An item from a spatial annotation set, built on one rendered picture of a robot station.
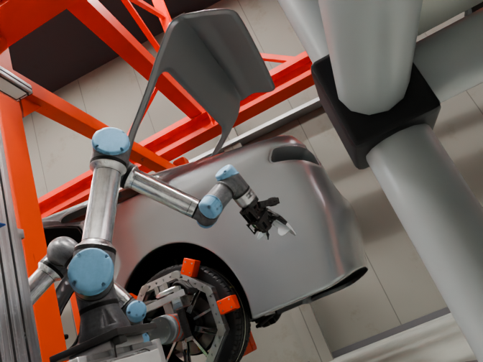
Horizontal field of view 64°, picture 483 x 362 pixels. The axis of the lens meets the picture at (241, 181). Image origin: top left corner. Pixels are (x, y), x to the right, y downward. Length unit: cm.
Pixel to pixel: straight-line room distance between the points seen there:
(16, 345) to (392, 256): 525
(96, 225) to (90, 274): 15
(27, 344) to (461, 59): 122
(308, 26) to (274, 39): 723
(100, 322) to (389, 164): 115
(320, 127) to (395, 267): 241
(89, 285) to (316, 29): 103
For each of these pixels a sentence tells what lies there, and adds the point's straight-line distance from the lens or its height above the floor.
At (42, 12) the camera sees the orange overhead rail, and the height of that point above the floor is 298.
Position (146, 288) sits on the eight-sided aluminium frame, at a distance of 226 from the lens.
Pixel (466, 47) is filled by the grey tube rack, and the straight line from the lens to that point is 18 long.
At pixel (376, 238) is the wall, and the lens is 597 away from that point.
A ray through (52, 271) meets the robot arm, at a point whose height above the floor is 118.
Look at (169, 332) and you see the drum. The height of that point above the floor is 83.
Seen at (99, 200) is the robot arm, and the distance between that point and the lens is 124.
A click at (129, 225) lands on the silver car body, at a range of 248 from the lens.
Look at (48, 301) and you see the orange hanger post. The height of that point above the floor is 117.
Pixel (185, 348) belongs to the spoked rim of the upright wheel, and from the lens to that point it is 229.
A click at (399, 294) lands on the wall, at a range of 594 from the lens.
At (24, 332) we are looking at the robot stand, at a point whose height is 90.
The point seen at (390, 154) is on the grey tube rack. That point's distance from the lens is 16.
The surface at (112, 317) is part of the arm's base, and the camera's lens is 126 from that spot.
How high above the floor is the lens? 67
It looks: 21 degrees up
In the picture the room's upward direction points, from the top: 22 degrees counter-clockwise
